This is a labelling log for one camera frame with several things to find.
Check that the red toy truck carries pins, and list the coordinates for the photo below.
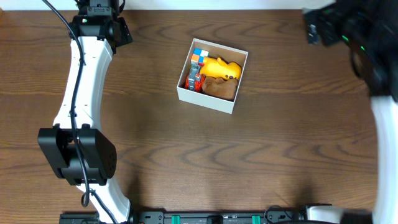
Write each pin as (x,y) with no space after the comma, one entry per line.
(195,80)

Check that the brown plush toy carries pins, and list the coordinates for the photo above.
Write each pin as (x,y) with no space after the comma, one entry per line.
(220,88)

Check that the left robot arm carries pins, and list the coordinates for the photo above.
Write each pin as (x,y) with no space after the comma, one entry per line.
(74,146)

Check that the multicolour puzzle cube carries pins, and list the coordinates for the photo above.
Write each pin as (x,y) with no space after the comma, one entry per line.
(198,57)

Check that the black mounting rail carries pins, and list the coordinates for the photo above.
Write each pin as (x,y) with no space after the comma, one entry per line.
(271,215)

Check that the white cardboard box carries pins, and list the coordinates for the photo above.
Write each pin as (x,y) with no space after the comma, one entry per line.
(216,50)

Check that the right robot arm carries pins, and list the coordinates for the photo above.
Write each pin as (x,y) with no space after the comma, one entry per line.
(369,29)

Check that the orange rubber animal toy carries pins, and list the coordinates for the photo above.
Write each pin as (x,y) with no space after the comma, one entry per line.
(218,68)

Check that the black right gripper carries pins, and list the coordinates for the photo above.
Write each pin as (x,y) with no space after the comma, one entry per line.
(334,22)

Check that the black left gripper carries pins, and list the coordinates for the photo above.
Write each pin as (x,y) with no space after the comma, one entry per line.
(97,3)

